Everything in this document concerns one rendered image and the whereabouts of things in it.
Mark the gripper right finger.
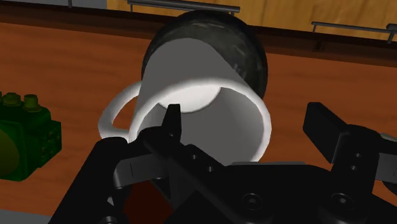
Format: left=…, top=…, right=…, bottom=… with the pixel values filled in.
left=302, top=101, right=397, bottom=195

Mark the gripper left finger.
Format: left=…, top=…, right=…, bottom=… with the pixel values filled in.
left=48, top=103, right=226, bottom=224

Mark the white mug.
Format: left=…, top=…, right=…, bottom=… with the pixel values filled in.
left=97, top=37, right=273, bottom=167

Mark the black round bowl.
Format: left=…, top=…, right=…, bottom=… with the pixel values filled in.
left=141, top=9, right=269, bottom=101

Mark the green toy building block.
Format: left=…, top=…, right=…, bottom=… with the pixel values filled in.
left=0, top=91, right=63, bottom=183

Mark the wooden cabinet with grey handles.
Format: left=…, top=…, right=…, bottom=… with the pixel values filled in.
left=106, top=0, right=397, bottom=44

